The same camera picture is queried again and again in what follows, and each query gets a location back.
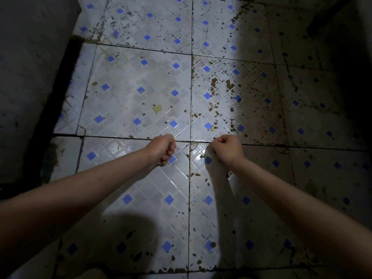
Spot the person's right forearm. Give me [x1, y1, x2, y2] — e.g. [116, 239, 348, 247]
[228, 156, 372, 279]

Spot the person's left forearm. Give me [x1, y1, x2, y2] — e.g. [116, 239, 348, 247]
[0, 146, 159, 279]

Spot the person's right hand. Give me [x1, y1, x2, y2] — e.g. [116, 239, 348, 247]
[209, 134, 245, 169]

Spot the person's left hand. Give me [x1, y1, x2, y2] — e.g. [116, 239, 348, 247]
[145, 134, 177, 167]

